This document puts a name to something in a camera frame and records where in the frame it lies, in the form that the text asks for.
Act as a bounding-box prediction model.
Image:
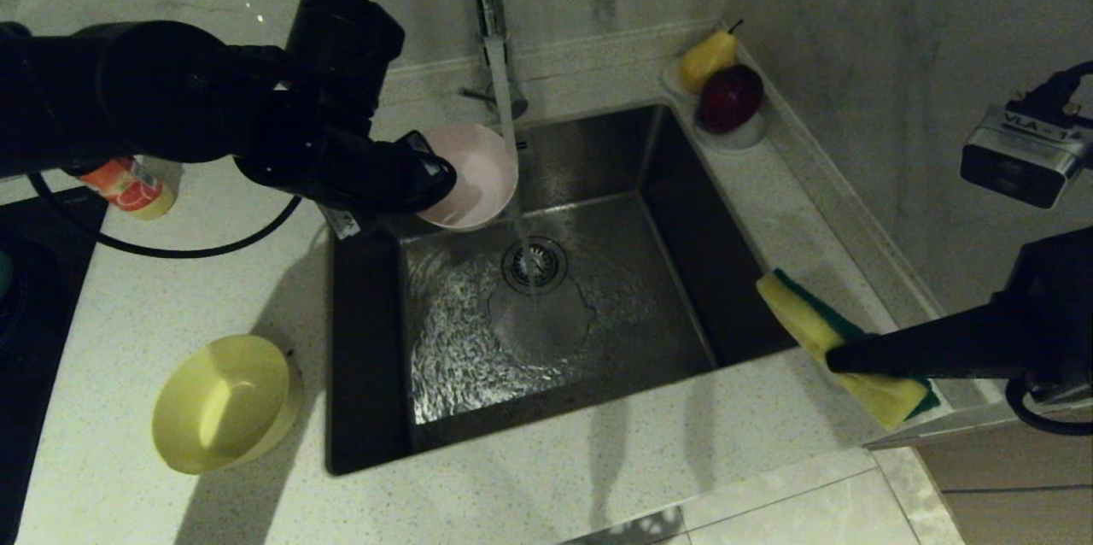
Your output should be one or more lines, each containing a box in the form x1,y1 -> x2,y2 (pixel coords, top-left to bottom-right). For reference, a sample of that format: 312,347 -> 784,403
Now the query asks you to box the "yellow green sponge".
757,269 -> 942,432

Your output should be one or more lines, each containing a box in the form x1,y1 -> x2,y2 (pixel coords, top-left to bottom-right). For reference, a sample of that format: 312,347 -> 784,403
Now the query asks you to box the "orange dish soap bottle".
75,155 -> 178,221

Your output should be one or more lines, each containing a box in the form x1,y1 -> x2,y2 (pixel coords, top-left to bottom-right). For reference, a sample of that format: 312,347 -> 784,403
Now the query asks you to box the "stainless steel sink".
327,105 -> 805,475

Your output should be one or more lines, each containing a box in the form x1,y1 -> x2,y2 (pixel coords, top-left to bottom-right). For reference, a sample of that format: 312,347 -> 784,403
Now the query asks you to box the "small white dish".
662,58 -> 768,153

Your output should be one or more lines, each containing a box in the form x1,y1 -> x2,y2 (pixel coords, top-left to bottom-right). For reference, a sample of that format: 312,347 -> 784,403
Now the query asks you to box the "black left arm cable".
28,172 -> 306,261

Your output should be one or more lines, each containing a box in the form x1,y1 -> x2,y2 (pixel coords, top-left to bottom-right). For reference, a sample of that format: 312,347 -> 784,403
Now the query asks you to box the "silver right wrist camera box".
960,103 -> 1093,210

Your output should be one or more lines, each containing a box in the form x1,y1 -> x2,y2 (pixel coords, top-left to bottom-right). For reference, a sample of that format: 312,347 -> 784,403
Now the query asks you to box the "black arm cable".
28,172 -> 306,261
1005,60 -> 1093,438

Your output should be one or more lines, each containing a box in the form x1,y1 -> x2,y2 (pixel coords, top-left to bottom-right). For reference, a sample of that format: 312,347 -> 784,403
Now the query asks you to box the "pink plastic bowl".
417,123 -> 520,232

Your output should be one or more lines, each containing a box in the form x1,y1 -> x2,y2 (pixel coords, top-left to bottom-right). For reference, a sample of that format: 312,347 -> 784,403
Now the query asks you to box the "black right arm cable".
1005,60 -> 1093,438

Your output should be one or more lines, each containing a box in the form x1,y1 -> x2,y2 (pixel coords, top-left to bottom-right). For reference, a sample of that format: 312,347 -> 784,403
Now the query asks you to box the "black induction cooktop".
0,190 -> 108,545

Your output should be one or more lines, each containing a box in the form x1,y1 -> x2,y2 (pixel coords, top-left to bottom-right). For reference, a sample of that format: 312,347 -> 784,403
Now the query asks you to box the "round metal drain strainer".
502,237 -> 570,296

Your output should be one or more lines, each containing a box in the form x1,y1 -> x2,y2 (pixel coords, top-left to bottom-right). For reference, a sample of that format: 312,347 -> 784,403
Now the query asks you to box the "yellow pear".
679,19 -> 742,95

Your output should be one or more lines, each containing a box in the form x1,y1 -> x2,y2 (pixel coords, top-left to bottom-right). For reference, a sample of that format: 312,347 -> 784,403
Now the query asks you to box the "dark red apple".
698,64 -> 766,134

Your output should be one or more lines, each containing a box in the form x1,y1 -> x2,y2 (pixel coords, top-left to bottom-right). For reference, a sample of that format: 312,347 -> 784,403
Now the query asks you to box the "yellow plastic bowl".
152,334 -> 305,475

